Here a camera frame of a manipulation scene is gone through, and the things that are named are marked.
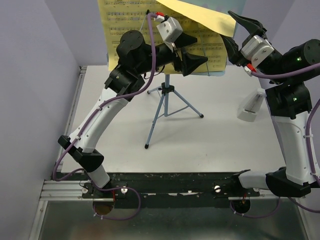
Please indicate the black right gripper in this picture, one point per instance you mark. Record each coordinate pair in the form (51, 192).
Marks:
(234, 56)

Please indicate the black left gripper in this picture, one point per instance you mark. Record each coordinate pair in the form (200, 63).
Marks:
(188, 61)

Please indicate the yellow sheet music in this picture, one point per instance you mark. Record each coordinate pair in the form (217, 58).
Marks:
(120, 16)

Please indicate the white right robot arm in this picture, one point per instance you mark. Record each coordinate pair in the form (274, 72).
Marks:
(290, 105)

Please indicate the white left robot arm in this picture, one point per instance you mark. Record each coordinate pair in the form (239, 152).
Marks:
(126, 81)

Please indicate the plain yellow paper sheet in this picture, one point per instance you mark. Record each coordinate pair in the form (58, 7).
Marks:
(218, 22)

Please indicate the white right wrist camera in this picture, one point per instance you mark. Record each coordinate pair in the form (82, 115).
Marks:
(256, 50)

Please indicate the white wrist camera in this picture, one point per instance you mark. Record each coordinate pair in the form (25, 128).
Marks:
(168, 27)
(256, 50)

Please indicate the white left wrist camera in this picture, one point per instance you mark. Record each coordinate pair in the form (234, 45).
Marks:
(168, 27)

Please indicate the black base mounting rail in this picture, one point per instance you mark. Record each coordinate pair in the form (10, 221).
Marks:
(172, 190)

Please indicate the aluminium frame rail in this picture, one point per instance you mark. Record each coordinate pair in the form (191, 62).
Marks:
(56, 191)

